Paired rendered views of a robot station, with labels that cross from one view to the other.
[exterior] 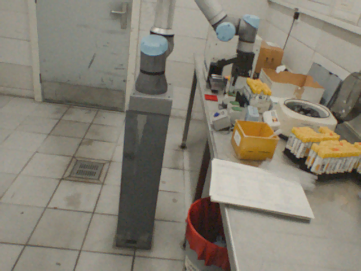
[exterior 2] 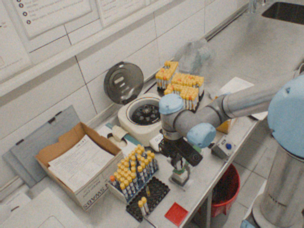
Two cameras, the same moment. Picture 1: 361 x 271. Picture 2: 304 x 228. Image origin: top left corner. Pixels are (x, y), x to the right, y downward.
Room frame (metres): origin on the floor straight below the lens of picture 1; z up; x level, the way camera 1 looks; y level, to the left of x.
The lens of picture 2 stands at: (1.86, 0.18, 1.84)
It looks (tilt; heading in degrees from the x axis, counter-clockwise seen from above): 41 degrees down; 228
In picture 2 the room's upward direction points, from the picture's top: 7 degrees counter-clockwise
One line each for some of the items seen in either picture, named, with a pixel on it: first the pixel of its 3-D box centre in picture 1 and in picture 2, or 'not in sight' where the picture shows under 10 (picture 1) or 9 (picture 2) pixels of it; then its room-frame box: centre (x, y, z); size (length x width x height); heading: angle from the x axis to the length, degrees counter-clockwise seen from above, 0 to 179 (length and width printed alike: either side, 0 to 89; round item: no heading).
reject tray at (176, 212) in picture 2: (211, 97); (176, 214); (1.58, -0.15, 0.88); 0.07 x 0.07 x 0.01; 4
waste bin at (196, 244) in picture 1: (216, 251); (208, 196); (1.15, -0.30, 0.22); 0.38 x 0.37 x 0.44; 4
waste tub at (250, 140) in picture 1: (253, 140); (221, 114); (1.07, -0.30, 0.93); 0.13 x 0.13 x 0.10; 9
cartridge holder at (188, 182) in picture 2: (227, 105); (180, 178); (1.46, -0.23, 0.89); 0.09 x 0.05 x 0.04; 95
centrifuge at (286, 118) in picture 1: (298, 119); (150, 120); (1.33, -0.54, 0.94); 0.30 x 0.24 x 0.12; 85
